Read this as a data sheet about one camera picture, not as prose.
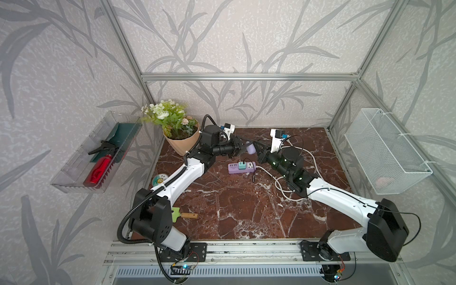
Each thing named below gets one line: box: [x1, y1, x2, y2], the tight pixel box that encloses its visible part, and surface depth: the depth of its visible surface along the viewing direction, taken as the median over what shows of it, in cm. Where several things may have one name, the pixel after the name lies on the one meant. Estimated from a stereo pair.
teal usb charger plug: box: [238, 161, 247, 170], surface depth 97 cm
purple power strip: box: [227, 161, 258, 174], surface depth 101 cm
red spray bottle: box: [88, 154, 113, 186], surface depth 61 cm
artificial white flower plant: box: [140, 99, 198, 139], surface depth 90 cm
